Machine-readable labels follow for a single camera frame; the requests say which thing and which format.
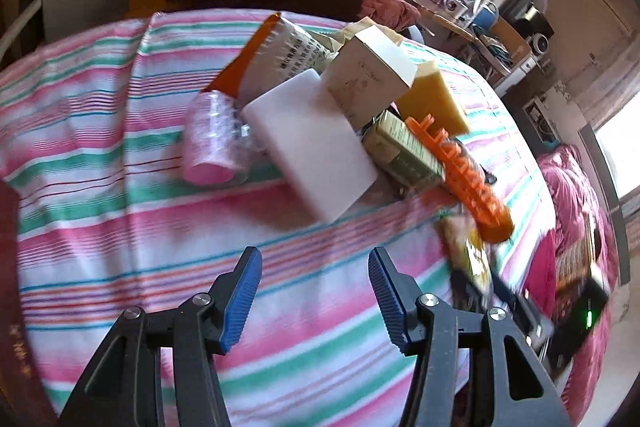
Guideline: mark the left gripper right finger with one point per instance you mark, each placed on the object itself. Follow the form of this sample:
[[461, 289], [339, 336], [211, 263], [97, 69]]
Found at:
[[508, 384]]

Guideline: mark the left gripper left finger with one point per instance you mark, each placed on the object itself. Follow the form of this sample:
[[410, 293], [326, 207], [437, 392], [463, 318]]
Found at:
[[121, 386]]

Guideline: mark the orange plastic comb rack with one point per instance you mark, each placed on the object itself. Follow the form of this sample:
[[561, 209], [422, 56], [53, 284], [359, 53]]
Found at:
[[463, 179]]

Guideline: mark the green tea box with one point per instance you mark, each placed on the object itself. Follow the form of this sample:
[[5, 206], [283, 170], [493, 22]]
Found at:
[[404, 158]]

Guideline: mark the yellow sponge block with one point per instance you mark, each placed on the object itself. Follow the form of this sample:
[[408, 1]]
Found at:
[[429, 95]]

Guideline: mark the white foam block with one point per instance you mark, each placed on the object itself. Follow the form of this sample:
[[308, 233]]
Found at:
[[312, 143]]

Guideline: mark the white cardboard box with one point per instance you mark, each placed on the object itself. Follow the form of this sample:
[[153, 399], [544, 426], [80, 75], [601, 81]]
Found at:
[[368, 74]]

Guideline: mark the orange white snack bag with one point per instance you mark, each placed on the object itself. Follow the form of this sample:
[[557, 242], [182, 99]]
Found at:
[[278, 51]]

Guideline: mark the small snack packet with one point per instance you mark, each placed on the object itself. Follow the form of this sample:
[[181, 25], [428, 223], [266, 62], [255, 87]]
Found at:
[[466, 250]]

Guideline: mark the pink quilted blanket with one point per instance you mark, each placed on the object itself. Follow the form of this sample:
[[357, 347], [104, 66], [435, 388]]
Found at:
[[572, 279]]

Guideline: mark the striped pink green tablecloth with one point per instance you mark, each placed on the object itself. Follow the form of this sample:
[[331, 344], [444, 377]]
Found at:
[[91, 130]]

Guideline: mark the wooden side desk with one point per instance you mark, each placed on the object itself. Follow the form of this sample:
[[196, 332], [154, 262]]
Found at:
[[441, 31]]

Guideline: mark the blue bucket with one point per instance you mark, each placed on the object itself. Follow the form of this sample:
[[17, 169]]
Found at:
[[487, 16]]

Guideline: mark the white mug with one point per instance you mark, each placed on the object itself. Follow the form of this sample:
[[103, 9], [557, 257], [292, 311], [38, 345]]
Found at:
[[455, 8]]

